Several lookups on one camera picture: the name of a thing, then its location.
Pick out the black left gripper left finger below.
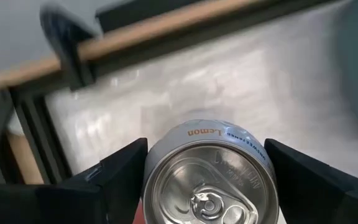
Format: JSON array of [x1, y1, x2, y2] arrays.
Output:
[[0, 138, 149, 224]]

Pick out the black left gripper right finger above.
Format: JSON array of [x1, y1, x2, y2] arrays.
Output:
[[264, 138, 358, 224]]

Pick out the white lemon seltzer can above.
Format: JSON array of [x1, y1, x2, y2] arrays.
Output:
[[141, 119, 280, 224]]

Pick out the tan wooden bar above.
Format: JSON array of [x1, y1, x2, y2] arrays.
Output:
[[0, 0, 291, 95]]

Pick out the black clamp bracket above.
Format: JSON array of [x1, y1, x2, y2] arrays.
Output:
[[39, 2, 101, 91]]

